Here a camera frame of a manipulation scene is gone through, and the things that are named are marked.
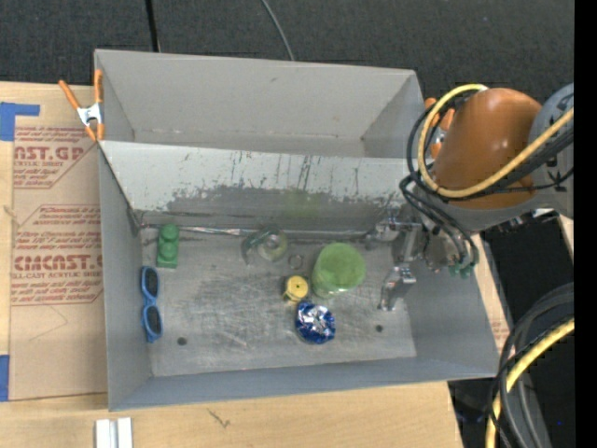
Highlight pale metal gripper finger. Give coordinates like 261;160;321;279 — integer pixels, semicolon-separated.
365;217;423;251
377;267;418;312

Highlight green plastic cup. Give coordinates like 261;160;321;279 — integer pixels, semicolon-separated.
311;242;367;300

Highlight blue and silver foil ball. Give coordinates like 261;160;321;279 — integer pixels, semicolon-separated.
294;300;338;345

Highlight small yellow round toy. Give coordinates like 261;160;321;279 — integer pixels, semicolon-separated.
280;274;311;304

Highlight clear glass cup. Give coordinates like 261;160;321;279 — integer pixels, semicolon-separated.
240;225;291;266

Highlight grey metal bin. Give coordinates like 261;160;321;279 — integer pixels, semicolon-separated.
92;48;502;413

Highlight green toy brick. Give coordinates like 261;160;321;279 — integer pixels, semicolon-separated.
155;222;181;270

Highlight blue sunglasses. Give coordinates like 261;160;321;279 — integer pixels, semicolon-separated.
140;265;164;344

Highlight brown cardboard board, red print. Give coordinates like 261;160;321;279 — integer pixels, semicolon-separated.
0;80;111;401

